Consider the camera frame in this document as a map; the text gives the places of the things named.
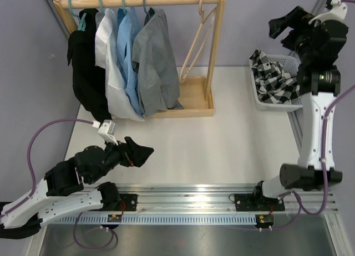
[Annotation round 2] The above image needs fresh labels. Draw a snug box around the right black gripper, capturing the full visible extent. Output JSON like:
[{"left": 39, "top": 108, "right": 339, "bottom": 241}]
[{"left": 268, "top": 7, "right": 321, "bottom": 64}]

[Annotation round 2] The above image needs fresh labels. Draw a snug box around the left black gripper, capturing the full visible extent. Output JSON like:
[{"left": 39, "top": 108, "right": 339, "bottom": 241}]
[{"left": 89, "top": 134, "right": 154, "bottom": 184}]

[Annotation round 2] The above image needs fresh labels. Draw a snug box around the black white checkered shirt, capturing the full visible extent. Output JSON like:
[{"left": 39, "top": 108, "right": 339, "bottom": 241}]
[{"left": 250, "top": 49, "right": 300, "bottom": 104}]

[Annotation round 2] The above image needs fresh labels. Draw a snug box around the wooden hanger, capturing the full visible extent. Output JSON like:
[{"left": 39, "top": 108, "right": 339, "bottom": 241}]
[{"left": 179, "top": 0, "right": 216, "bottom": 83}]

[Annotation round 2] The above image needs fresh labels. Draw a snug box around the grey shirt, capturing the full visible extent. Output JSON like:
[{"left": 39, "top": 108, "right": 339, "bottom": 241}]
[{"left": 131, "top": 8, "right": 183, "bottom": 117}]

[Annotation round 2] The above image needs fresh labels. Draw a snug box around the blue-grey hanger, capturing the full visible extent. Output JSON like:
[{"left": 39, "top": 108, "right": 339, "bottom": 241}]
[{"left": 143, "top": 0, "right": 151, "bottom": 18}]

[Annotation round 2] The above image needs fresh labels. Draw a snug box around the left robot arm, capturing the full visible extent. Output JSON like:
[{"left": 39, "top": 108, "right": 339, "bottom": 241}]
[{"left": 1, "top": 137, "right": 154, "bottom": 239}]

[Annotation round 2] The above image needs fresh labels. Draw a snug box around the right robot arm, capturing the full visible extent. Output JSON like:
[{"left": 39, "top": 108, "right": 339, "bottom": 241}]
[{"left": 252, "top": 1, "right": 348, "bottom": 209}]

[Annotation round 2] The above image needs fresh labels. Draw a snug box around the light blue shirt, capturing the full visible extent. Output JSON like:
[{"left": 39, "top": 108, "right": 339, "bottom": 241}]
[{"left": 116, "top": 7, "right": 144, "bottom": 116}]

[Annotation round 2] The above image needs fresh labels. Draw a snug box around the teal hanger of black shirt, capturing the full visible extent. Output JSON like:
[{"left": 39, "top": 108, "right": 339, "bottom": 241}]
[{"left": 68, "top": 0, "right": 87, "bottom": 32}]

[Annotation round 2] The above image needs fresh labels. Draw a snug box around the teal hanger of blue shirt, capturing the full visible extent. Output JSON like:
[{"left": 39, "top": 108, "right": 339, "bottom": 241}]
[{"left": 121, "top": 0, "right": 128, "bottom": 14}]

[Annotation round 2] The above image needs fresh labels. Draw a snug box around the teal hanger of white shirt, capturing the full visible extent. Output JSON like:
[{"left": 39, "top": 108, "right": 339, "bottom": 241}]
[{"left": 98, "top": 0, "right": 105, "bottom": 13}]

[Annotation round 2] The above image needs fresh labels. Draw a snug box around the white plastic basket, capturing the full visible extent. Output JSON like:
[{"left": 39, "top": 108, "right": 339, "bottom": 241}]
[{"left": 249, "top": 54, "right": 302, "bottom": 112}]

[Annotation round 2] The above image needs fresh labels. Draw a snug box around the wooden clothes rack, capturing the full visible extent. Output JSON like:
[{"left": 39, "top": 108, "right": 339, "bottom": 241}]
[{"left": 53, "top": 0, "right": 227, "bottom": 120}]

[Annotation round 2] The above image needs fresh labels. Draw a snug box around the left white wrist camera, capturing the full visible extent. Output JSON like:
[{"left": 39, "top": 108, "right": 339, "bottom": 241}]
[{"left": 92, "top": 120, "right": 118, "bottom": 145}]

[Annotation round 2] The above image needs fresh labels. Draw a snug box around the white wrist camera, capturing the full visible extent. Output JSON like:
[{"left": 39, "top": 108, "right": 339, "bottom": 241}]
[
  {"left": 308, "top": 0, "right": 348, "bottom": 25},
  {"left": 92, "top": 120, "right": 118, "bottom": 145}
]

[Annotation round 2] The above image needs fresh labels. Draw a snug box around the aluminium mounting rail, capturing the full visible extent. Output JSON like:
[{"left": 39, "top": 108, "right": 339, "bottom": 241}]
[{"left": 37, "top": 183, "right": 339, "bottom": 226}]

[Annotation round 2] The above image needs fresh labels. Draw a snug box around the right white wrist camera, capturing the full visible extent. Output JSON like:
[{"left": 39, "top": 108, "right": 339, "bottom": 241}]
[{"left": 308, "top": 0, "right": 348, "bottom": 25}]

